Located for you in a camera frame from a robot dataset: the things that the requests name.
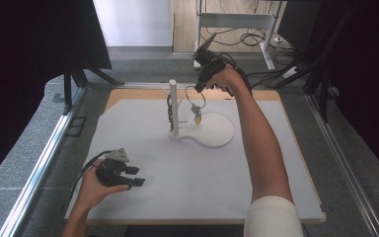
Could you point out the person's white sleeve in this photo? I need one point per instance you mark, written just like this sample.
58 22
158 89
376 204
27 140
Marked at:
273 219

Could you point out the person's right hand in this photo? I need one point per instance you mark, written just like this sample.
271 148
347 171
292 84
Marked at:
228 80

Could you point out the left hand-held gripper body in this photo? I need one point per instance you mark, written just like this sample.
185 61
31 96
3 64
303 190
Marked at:
110 173

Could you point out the white key stand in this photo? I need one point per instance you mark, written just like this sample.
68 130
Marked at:
210 131

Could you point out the black stand legs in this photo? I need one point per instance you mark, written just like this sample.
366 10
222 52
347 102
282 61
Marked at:
322 95
75 79

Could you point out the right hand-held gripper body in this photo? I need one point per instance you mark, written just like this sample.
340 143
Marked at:
209 62

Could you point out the person's left hand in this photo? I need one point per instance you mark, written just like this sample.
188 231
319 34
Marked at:
92 191

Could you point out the white metal desk frame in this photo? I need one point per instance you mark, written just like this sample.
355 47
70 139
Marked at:
237 20

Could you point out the aluminium rail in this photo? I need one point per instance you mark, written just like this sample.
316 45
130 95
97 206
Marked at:
39 171
345 168

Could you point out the white power strip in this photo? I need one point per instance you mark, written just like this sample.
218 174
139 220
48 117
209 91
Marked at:
290 72

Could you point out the white table mat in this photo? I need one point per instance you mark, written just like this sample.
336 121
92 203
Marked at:
177 197

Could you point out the black curtain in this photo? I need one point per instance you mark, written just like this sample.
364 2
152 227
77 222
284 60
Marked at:
358 82
29 65

